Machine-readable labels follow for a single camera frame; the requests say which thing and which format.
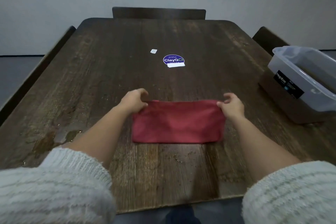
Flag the person's left forearm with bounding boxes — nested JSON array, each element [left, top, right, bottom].
[[0, 107, 132, 224]]

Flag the person's left hand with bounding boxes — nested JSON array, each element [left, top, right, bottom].
[[118, 88, 150, 116]]

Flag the person's dark trousers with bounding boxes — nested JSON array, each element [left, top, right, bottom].
[[165, 205, 203, 224]]

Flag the dark red cloth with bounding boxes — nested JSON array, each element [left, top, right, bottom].
[[131, 100, 227, 144]]

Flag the person's right forearm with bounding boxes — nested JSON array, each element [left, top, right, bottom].
[[228, 116, 336, 224]]

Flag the clear plastic storage bin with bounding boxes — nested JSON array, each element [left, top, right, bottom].
[[258, 46, 336, 124]]

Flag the dark wooden table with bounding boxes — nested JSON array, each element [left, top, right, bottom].
[[0, 18, 336, 214]]

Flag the person's right hand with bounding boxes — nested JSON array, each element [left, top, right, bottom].
[[216, 92, 246, 123]]

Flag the round blue sticker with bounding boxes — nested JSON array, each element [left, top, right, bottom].
[[162, 54, 186, 68]]

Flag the dark wooden chair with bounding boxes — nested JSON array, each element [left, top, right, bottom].
[[252, 26, 291, 56], [112, 6, 207, 20]]

